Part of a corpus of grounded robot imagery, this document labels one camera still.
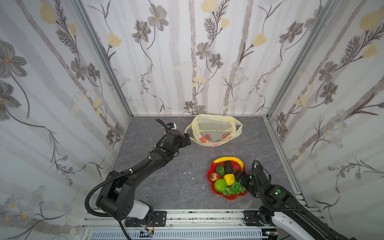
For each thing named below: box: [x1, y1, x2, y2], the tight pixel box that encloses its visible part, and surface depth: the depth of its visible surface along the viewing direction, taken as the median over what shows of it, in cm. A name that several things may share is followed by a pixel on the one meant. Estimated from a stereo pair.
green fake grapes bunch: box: [222, 180, 246, 196], surface depth 80 cm
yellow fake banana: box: [213, 156, 244, 170], surface depth 90 cm
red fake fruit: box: [209, 172, 221, 182], surface depth 85 cm
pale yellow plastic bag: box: [184, 114, 243, 147], surface depth 109 cm
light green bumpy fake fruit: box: [214, 178, 227, 193], surface depth 81 cm
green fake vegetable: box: [216, 164, 225, 177], surface depth 88 cm
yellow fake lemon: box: [223, 173, 235, 186], surface depth 84 cm
